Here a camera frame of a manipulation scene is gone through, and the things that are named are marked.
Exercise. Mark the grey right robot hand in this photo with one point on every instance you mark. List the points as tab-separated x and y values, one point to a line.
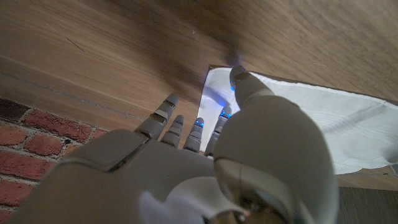
186	174

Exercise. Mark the white handkerchief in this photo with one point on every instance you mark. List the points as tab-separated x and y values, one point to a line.
342	124

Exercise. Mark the brick print backdrop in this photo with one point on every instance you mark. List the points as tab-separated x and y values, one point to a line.
25	155

